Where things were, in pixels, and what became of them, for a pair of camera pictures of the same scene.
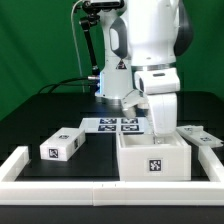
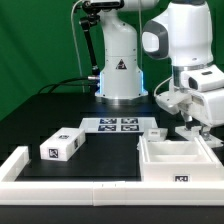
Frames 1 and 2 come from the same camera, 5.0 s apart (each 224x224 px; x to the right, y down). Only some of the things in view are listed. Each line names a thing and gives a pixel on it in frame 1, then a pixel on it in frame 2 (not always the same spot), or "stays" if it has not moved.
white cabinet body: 145,157 → 188,161
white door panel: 197,135 stays
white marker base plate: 113,125 stays
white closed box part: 62,144 stays
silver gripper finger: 159,139 → 188,120
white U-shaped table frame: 169,193 stays
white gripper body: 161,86 → 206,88
